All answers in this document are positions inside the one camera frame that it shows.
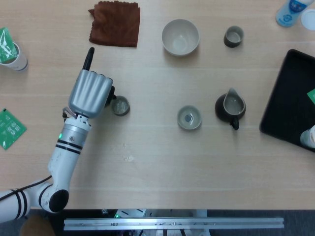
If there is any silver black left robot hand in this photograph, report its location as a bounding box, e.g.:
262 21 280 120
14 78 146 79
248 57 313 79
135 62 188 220
67 47 114 118

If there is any large beige bowl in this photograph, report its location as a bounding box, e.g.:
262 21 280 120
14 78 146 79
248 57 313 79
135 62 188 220
161 19 200 58

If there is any brown folded cloth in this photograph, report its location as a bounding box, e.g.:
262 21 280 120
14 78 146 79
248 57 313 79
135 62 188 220
88 0 141 48

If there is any white paper cup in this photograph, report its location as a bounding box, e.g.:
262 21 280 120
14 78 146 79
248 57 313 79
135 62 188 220
0 41 29 72

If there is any dark pitcher with spout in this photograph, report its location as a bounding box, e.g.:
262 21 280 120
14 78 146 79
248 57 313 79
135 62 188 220
215 88 247 130

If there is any brown round seat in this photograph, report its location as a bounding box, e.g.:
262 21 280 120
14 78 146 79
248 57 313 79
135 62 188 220
20 213 56 236

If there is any black plastic tray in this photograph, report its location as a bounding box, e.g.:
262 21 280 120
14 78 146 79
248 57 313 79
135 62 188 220
259 49 315 153

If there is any white blue drink bottle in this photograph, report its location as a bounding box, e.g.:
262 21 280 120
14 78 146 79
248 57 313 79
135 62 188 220
275 0 311 27

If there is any paper cup with green print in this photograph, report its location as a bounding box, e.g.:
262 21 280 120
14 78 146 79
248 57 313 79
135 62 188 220
300 124 315 148

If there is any white round lid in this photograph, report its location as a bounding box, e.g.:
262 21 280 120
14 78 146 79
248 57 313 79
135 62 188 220
300 9 315 30

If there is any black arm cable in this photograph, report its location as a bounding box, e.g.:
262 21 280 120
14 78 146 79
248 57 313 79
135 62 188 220
0 175 53 203

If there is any aluminium rail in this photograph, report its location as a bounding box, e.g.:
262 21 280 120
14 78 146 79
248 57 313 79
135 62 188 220
63 217 285 231

